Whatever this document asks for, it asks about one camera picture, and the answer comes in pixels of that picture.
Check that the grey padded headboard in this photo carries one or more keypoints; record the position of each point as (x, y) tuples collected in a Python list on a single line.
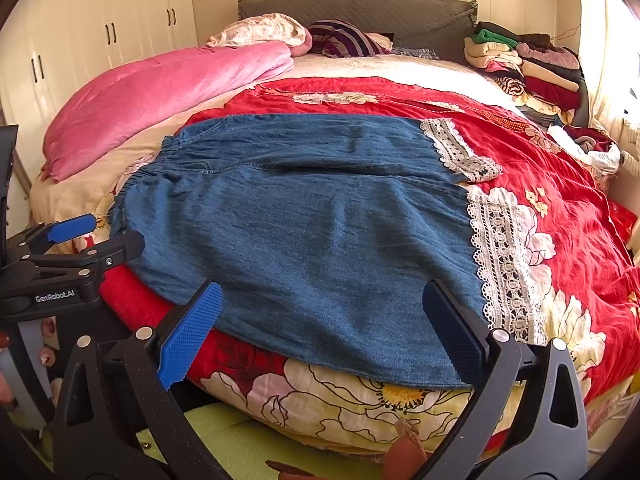
[(438, 25)]

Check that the left hand with painted nails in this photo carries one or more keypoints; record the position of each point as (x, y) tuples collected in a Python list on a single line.
[(47, 357)]

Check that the red floral bed cover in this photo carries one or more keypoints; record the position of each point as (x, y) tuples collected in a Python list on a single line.
[(592, 302)]

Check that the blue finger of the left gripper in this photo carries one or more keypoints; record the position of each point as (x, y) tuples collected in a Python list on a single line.
[(37, 265), (70, 228)]

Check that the blue denim lace-trimmed pants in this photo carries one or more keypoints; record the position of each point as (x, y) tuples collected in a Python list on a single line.
[(322, 231)]

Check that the purple striped pillow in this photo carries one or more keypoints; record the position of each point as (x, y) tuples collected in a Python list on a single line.
[(340, 39)]

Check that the stack of folded clothes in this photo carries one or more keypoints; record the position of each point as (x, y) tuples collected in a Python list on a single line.
[(547, 85)]

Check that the cream window curtain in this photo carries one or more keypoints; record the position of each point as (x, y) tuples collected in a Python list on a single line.
[(609, 54)]

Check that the floral beige pillow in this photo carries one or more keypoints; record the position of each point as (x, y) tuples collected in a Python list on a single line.
[(264, 28)]

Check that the white wardrobe with black handles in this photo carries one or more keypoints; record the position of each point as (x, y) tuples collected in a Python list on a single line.
[(51, 48)]

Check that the pink folded quilt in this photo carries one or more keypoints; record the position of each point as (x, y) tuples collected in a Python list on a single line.
[(118, 104)]

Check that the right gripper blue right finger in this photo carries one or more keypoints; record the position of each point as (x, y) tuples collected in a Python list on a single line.
[(460, 331)]

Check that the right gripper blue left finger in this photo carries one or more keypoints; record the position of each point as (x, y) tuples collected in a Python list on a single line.
[(185, 331)]

